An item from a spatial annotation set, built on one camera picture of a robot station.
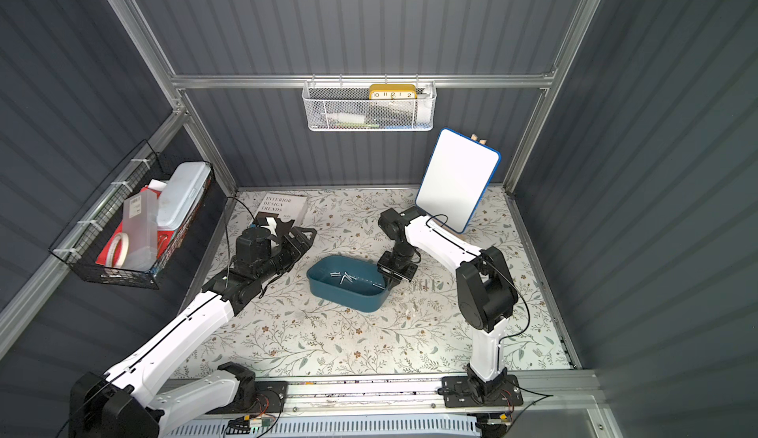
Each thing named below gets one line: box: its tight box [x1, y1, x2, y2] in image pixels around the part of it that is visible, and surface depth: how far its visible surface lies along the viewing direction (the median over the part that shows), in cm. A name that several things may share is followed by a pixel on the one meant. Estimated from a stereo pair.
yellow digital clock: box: [369, 83, 418, 101], surface depth 90 cm
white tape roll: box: [106, 231, 130, 269], surface depth 66 cm
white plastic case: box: [156, 160, 212, 231], surface depth 75 cm
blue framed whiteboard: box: [415, 128, 501, 234], surface depth 88 cm
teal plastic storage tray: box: [305, 254, 390, 313], surface depth 90 cm
